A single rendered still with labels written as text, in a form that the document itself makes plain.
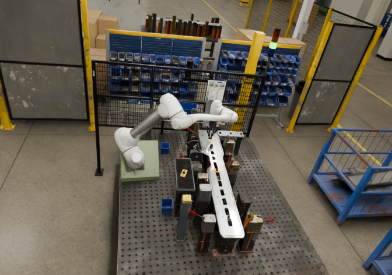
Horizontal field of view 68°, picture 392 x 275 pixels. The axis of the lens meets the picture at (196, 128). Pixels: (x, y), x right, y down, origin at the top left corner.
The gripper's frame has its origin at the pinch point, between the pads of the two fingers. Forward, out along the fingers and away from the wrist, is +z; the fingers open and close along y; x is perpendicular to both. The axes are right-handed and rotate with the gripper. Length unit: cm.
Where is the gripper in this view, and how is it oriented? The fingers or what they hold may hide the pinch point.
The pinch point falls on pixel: (210, 136)
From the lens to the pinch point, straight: 300.5
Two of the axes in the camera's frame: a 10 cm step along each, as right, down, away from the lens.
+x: -1.0, -5.6, 8.2
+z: -1.3, 8.3, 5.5
